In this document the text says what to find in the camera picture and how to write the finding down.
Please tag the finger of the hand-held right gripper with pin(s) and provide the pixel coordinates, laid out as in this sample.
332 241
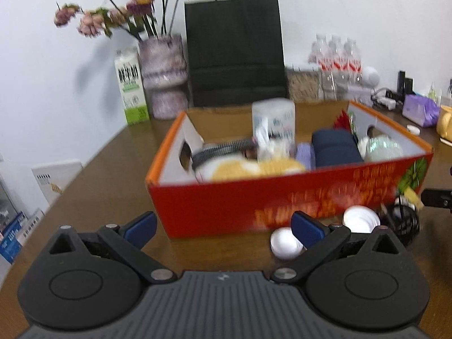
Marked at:
438 199

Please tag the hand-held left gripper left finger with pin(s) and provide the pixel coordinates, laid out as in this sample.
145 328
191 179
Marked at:
143 224

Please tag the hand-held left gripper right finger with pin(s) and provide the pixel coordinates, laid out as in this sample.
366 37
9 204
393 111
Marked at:
307 229

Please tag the white bottle cap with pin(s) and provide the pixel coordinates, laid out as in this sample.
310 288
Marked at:
286 243
361 219

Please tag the iridescent plastic bag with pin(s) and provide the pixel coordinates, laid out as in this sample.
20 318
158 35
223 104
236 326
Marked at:
383 148

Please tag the red cardboard box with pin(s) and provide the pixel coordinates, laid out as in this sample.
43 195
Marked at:
219 204

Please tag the navy blue pouch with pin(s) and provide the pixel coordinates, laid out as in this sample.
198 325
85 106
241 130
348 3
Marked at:
337 148

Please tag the translucent cotton swab box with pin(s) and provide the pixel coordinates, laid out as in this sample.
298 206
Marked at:
279 113

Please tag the wooden desktop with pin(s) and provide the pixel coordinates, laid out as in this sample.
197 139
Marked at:
106 190

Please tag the small white lid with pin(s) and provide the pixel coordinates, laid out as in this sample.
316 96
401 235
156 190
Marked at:
413 129

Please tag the purple knitted cloth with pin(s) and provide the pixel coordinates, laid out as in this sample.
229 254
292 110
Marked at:
303 155

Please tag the yellow mug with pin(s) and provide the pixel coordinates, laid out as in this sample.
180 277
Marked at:
445 122

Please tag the yellow white plush toy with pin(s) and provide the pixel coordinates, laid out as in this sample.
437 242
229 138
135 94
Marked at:
247 169

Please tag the purple tissue pack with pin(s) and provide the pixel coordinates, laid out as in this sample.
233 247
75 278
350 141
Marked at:
420 109

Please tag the clear plastic packet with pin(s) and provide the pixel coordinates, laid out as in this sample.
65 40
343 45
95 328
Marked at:
270 141

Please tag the white book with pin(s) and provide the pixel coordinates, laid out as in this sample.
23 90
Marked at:
56 180

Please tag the white labelled box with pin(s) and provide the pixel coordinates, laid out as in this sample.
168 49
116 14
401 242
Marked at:
31 226

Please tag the red artificial flower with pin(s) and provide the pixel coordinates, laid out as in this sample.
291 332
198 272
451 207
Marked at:
343 122

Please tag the black charger stand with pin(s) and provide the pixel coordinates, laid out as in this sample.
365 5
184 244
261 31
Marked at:
405 84

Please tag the clear plastic box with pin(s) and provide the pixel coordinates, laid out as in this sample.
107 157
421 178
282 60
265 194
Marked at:
359 94

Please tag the blue box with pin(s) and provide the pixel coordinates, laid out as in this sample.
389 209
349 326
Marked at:
10 240

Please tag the green white milk carton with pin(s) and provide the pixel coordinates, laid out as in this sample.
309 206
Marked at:
131 84

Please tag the clear jar of seeds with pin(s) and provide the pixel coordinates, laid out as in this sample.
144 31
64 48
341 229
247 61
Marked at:
303 84

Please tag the purple marbled vase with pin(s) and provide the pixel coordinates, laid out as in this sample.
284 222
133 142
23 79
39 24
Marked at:
163 74

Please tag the red label water bottle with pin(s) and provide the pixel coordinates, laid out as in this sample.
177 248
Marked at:
319 56
352 61
335 60

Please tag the black paper bag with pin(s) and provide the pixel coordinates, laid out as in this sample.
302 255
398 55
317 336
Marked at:
235 49

